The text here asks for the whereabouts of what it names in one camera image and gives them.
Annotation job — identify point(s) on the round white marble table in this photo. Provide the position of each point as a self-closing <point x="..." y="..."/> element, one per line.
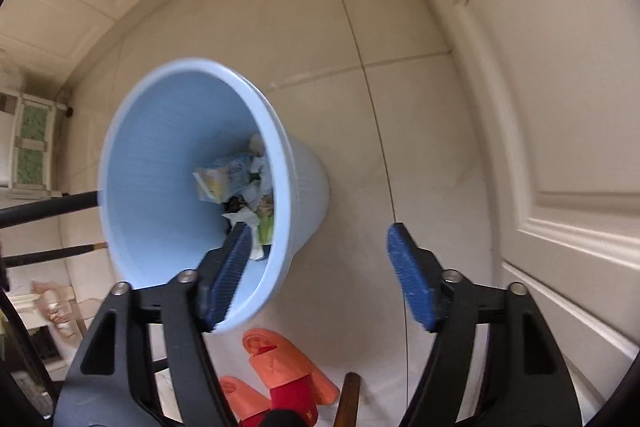
<point x="50" y="207"/>

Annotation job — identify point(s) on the white kitchen trolley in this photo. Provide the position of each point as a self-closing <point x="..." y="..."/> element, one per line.
<point x="30" y="157"/>

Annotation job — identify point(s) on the blue plastic trash bin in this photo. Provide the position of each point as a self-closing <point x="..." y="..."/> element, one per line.
<point x="160" y="167"/>

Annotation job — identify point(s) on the dark snack wrapper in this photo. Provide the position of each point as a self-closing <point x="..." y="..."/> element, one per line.
<point x="233" y="206"/>

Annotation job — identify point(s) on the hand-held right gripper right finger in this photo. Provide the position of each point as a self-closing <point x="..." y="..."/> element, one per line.
<point x="412" y="279"/>

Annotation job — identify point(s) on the white tissue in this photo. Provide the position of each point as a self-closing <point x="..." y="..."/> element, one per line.
<point x="257" y="184"/>

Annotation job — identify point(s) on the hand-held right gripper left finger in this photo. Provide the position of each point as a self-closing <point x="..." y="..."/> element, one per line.
<point x="227" y="277"/>

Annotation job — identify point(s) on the brown wooden stick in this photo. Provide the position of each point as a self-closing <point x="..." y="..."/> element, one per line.
<point x="348" y="399"/>

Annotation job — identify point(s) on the orange slipper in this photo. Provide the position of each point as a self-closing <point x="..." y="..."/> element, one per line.
<point x="280" y="352"/>
<point x="240" y="399"/>

